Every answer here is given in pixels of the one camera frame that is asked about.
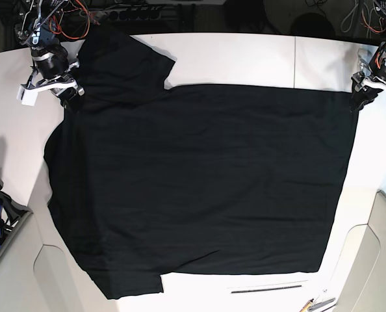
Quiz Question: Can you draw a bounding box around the yellow handled tool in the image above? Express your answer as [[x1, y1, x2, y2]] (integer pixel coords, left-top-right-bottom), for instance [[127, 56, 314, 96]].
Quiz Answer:
[[300, 298, 315, 312]]

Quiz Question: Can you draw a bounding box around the right gripper black motor body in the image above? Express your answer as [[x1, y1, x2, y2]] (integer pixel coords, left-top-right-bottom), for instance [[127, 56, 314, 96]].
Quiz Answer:
[[22, 44, 84, 99]]

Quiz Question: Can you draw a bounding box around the left gripper black motor body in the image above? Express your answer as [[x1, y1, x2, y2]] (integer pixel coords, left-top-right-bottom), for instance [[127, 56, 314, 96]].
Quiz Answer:
[[351, 42, 386, 96]]

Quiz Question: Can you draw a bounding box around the black T-shirt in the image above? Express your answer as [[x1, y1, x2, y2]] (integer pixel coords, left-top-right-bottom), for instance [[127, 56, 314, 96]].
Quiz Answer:
[[44, 25, 358, 299]]

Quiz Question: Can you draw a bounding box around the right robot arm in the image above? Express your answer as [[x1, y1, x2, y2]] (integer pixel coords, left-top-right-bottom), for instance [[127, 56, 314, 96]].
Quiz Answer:
[[16, 1, 93, 108]]

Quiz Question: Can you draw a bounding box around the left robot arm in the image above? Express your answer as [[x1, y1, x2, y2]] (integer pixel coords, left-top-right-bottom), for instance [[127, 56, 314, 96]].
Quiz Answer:
[[350, 1, 386, 112]]

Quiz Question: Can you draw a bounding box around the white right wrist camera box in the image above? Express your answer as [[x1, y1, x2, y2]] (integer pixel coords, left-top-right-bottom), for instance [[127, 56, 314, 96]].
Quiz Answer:
[[16, 84, 38, 107]]

